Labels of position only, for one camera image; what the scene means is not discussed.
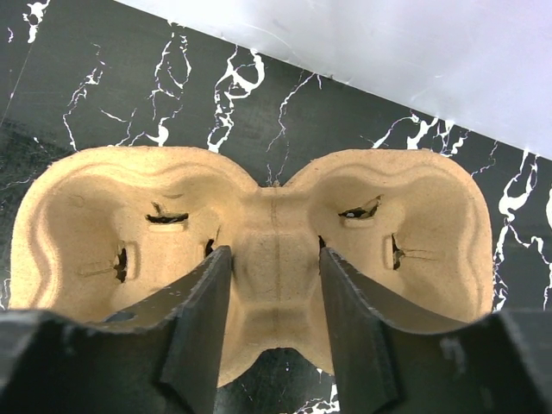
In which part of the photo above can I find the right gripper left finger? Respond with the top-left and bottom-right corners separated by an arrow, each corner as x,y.
1,246 -> 232,413

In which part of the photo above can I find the pulp cup carrier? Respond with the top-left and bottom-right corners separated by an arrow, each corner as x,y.
9,147 -> 493,385

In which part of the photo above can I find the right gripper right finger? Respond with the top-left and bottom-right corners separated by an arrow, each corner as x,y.
319,248 -> 551,413

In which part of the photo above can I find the black marble pattern mat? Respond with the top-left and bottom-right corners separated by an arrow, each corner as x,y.
1,1 -> 551,413

